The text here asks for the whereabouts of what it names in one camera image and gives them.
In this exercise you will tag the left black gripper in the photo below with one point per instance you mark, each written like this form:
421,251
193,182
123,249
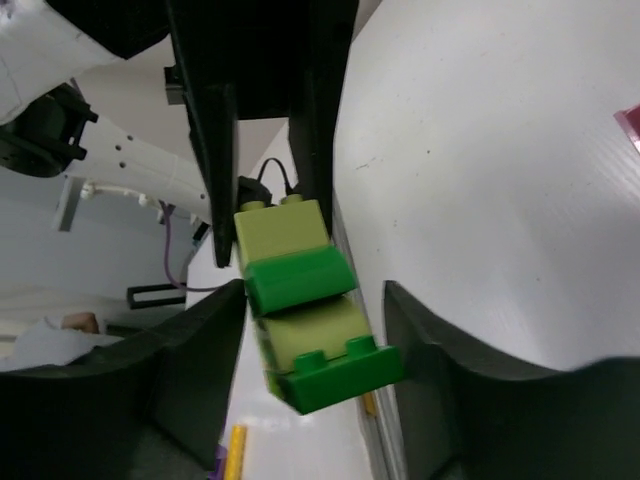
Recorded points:
278,58

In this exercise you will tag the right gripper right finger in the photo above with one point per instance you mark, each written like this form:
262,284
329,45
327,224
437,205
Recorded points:
470,411

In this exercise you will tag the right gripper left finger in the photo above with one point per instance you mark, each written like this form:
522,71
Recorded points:
150,406

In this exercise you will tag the lime green striped lego stack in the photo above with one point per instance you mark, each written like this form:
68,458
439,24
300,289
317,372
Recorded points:
317,346

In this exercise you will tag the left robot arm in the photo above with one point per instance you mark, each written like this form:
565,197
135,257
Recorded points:
47,129

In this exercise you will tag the pink and blue sorting tray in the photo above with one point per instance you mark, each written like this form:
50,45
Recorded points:
629,121

